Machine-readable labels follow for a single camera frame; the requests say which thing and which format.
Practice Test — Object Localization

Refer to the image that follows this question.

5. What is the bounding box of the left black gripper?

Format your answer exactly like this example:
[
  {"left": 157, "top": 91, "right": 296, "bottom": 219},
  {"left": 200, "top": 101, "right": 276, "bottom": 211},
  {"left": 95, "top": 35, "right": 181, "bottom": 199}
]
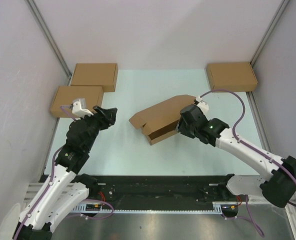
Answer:
[{"left": 79, "top": 105, "right": 118, "bottom": 151}]

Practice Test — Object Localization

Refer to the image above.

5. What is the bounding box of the cardboard box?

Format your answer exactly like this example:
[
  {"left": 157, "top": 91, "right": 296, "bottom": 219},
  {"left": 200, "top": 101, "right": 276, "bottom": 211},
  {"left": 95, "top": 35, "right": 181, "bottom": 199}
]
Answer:
[
  {"left": 206, "top": 62, "right": 258, "bottom": 92},
  {"left": 49, "top": 85, "right": 105, "bottom": 119},
  {"left": 129, "top": 94, "right": 195, "bottom": 146},
  {"left": 70, "top": 63, "right": 119, "bottom": 93}
]

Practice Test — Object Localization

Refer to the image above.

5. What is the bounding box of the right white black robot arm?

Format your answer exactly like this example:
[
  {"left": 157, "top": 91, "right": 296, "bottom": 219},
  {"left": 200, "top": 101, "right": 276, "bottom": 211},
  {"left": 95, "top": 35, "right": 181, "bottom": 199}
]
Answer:
[{"left": 176, "top": 104, "right": 296, "bottom": 208}]

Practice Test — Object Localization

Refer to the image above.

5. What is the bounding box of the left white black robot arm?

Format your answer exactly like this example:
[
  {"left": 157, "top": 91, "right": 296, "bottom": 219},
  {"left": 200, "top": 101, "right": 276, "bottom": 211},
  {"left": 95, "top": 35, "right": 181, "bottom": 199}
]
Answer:
[{"left": 12, "top": 106, "right": 118, "bottom": 240}]

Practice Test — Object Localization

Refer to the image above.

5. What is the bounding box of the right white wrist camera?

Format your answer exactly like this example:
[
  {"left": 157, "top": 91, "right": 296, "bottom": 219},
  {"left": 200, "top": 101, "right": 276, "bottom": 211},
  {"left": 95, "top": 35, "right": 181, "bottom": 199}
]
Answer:
[{"left": 194, "top": 95, "right": 209, "bottom": 114}]

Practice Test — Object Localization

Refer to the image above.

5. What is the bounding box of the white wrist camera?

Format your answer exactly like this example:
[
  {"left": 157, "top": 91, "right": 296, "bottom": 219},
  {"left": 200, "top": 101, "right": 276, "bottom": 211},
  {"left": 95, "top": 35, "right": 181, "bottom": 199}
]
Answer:
[
  {"left": 72, "top": 98, "right": 93, "bottom": 118},
  {"left": 194, "top": 95, "right": 209, "bottom": 114}
]

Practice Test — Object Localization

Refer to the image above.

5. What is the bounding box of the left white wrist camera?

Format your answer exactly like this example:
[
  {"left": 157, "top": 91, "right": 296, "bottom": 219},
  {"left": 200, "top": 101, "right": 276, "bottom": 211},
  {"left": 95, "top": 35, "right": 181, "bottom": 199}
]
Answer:
[{"left": 72, "top": 98, "right": 93, "bottom": 118}]

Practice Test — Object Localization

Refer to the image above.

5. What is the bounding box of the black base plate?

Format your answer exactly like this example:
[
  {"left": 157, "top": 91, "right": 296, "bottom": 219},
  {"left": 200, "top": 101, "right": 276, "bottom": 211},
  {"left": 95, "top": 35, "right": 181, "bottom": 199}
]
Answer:
[{"left": 90, "top": 175, "right": 246, "bottom": 211}]

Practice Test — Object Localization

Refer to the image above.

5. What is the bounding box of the white slotted cable duct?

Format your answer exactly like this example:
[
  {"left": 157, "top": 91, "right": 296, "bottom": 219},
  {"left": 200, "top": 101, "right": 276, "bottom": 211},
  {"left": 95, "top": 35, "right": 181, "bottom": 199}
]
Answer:
[{"left": 74, "top": 201, "right": 225, "bottom": 215}]

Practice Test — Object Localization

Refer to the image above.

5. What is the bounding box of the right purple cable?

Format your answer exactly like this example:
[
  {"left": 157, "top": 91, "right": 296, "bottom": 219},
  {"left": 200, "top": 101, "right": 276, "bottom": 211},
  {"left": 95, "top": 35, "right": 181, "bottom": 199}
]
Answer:
[{"left": 199, "top": 89, "right": 296, "bottom": 238}]

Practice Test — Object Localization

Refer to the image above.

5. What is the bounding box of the purple cable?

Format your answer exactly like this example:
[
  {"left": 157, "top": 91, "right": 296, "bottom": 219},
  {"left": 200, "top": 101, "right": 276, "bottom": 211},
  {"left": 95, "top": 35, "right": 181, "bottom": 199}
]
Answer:
[
  {"left": 199, "top": 89, "right": 296, "bottom": 238},
  {"left": 12, "top": 105, "right": 115, "bottom": 240}
]

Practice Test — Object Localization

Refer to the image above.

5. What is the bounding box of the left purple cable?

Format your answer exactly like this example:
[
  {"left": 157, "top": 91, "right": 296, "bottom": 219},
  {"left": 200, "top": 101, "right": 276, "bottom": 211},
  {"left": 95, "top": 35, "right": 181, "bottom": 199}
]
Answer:
[{"left": 12, "top": 105, "right": 115, "bottom": 240}]

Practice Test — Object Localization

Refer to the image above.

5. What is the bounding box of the right aluminium corner post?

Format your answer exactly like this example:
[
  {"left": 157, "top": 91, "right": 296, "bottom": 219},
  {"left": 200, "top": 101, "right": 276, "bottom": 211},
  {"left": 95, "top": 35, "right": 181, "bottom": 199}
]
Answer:
[{"left": 250, "top": 0, "right": 291, "bottom": 68}]

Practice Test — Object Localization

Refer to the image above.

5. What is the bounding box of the aluminium corner post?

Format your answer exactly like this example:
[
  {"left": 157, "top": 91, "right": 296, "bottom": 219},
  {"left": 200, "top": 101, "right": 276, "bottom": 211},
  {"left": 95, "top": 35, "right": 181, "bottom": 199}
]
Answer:
[
  {"left": 24, "top": 0, "right": 72, "bottom": 78},
  {"left": 250, "top": 0, "right": 291, "bottom": 68}
]

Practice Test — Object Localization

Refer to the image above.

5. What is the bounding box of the left aluminium corner post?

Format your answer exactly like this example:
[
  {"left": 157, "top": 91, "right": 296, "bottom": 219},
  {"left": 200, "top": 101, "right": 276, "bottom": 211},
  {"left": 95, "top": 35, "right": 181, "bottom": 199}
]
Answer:
[{"left": 24, "top": 0, "right": 72, "bottom": 78}]

